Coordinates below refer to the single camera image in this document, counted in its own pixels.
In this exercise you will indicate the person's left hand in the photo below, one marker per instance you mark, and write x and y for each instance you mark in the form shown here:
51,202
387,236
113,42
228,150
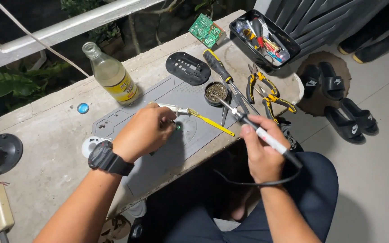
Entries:
140,131

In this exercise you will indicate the person's right hand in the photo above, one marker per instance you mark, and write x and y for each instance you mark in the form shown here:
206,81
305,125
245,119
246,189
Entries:
265,158

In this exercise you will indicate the black white soldering iron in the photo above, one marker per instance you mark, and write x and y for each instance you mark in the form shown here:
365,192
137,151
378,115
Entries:
271,140

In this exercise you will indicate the small green circuit board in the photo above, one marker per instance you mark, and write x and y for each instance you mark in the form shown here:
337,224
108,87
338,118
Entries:
177,127

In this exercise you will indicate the small metal screws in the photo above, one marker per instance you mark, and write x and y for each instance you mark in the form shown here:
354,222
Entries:
102,125

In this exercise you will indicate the black digital wristwatch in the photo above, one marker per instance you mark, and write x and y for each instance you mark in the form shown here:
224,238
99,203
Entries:
108,158

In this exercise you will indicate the white flux syringe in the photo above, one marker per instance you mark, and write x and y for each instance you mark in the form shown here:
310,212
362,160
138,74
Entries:
176,108

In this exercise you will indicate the grey silicone work mat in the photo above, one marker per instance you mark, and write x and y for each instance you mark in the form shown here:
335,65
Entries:
167,94

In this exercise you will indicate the white solder spool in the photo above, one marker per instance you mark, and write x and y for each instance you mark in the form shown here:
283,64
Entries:
88,145

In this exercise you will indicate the dark blue shorts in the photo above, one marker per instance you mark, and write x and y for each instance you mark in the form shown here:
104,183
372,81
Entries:
312,189

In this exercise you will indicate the yellow black cutting pliers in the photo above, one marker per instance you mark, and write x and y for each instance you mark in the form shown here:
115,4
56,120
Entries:
279,100

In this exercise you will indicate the metal tweezers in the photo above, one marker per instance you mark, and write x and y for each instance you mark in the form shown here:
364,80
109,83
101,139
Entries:
225,114

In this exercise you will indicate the glass bottle with yellow label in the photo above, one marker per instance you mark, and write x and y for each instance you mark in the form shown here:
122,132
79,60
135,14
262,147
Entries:
113,76

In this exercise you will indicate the blue bottle cap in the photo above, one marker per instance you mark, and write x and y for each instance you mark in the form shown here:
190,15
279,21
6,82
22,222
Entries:
83,108

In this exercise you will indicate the yellow toothbrush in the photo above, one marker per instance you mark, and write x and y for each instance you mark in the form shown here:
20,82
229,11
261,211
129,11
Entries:
213,123

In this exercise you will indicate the yellow black combination pliers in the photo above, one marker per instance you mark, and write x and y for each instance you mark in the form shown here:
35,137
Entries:
265,81

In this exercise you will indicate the black oval plastic panel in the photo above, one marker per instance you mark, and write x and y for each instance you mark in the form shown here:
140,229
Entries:
187,67

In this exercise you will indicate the round tin of tip cleaner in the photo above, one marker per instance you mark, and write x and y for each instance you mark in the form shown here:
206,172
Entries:
214,91

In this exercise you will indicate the black slide sandal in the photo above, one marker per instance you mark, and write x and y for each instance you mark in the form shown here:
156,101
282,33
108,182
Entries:
332,82
361,116
344,126
310,81

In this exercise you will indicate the brown patterned sandal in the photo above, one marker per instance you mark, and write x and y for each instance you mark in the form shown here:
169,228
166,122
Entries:
115,227

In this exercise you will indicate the black yellow screwdriver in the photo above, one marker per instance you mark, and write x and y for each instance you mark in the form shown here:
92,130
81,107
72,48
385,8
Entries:
216,65

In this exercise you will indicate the black tray of tools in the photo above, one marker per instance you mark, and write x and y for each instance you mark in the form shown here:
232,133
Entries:
265,40

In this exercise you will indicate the large green circuit board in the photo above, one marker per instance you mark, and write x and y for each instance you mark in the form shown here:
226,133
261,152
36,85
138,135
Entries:
206,30

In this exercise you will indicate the white metal railing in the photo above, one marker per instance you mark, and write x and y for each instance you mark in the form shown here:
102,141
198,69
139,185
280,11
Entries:
62,30

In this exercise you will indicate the green leafy plants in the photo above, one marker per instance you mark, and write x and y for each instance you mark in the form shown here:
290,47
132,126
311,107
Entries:
8,86

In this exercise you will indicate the black round lamp base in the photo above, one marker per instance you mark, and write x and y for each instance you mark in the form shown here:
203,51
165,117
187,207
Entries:
2,153

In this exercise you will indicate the grey plastic chair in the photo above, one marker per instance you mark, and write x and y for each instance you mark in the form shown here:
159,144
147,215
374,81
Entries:
319,20

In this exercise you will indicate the black boot with yellow sole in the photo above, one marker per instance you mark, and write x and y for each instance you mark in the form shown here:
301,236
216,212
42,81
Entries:
383,50
370,37

